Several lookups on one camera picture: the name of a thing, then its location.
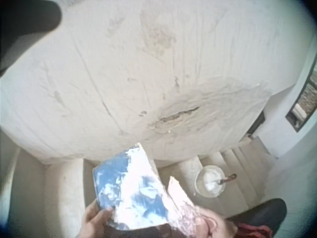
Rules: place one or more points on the person's right hand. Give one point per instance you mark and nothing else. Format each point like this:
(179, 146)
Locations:
(218, 226)

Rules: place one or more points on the person's left hand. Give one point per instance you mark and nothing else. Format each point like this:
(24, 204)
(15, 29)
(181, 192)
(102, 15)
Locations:
(92, 220)

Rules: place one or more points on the person's right fingers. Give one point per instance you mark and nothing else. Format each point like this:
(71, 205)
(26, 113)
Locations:
(206, 224)

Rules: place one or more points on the plaster-covered putty knife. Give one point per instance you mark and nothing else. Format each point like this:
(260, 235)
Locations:
(178, 192)

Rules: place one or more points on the blue plaster-smeared hawk board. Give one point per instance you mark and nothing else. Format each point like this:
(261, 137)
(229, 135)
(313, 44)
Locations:
(138, 188)

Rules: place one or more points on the white plaster bucket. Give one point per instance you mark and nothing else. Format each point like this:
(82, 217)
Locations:
(210, 182)

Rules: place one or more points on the concrete staircase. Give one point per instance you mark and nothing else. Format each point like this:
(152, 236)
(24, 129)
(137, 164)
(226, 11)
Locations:
(237, 163)

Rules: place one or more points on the black-framed window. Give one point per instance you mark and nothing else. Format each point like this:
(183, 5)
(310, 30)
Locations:
(303, 99)

